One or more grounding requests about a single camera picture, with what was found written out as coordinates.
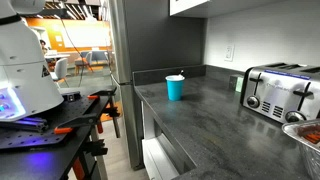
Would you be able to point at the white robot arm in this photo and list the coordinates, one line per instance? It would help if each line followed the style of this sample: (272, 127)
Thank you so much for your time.
(26, 86)

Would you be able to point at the blue plastic cup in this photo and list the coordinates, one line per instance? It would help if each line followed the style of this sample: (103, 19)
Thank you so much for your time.
(175, 86)

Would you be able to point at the black orange bar clamp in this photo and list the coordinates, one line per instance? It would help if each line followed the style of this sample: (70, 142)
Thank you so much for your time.
(93, 118)

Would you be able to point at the small dark green box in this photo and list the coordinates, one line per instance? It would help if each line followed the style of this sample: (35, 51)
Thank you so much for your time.
(236, 82)

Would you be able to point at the white upper cabinet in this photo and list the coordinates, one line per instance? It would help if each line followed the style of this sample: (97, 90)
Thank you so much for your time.
(211, 8)

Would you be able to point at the stainless steel refrigerator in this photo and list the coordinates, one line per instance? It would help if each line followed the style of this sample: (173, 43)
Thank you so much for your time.
(147, 42)

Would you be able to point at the white office chair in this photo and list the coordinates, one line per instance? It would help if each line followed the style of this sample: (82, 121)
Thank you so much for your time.
(60, 71)

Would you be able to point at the silver four-slot toaster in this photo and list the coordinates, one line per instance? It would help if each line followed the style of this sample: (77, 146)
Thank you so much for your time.
(283, 92)

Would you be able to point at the aluminium foil tray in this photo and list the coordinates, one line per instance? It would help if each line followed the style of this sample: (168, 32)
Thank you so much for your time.
(307, 136)

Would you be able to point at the white wall outlet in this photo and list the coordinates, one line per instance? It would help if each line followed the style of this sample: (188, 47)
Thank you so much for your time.
(229, 54)

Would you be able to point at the black perforated robot mount plate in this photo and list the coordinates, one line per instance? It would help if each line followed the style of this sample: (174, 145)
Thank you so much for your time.
(38, 131)

